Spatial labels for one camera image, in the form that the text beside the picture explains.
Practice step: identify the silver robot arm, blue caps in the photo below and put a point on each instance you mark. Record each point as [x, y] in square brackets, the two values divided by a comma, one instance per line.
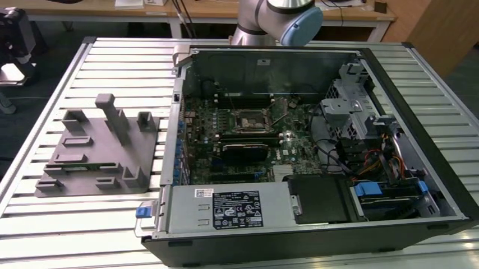
[253, 16]

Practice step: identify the CPU socket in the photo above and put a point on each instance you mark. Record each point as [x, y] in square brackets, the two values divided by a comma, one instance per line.
[251, 121]

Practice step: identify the black graphics card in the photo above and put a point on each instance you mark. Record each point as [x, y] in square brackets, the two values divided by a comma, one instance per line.
[243, 154]

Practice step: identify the silver chipset heatsink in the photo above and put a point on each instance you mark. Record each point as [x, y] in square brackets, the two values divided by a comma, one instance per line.
[284, 172]

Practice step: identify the green motherboard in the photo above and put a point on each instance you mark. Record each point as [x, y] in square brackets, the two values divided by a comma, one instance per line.
[304, 162]

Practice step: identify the grey metal drive cage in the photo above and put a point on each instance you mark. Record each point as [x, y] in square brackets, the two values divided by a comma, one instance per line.
[336, 109]

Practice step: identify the grey power supply with label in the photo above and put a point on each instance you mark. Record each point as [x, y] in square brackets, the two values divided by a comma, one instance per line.
[179, 207]

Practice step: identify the grey case hinge latch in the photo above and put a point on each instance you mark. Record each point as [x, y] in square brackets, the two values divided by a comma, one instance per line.
[180, 51]

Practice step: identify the grey parts rack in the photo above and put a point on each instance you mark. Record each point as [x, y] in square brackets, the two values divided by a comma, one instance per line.
[104, 131]

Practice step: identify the blue case latch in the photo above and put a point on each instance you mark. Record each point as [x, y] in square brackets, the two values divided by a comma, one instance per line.
[143, 213]

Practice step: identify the blue disk carrier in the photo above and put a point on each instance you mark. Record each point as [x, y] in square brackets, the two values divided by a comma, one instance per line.
[368, 190]

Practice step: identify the black open PC case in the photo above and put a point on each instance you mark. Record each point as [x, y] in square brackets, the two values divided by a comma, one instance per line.
[261, 246]

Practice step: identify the green RAM stick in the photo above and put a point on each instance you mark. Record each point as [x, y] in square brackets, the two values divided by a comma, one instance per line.
[93, 167]

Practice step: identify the small white box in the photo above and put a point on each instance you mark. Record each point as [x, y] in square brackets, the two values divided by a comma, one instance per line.
[156, 2]

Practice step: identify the large white box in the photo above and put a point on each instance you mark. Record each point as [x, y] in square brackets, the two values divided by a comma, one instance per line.
[128, 4]

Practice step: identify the small black box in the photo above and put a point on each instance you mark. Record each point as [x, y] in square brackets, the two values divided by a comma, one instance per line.
[380, 7]

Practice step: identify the wooden cabinet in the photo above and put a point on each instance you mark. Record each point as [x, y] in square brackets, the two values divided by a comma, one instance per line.
[442, 28]

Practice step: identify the wooden desk with white frame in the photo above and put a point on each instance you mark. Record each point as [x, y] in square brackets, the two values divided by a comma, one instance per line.
[359, 15]

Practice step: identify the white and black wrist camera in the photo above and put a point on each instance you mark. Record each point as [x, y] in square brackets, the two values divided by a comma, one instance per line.
[15, 33]

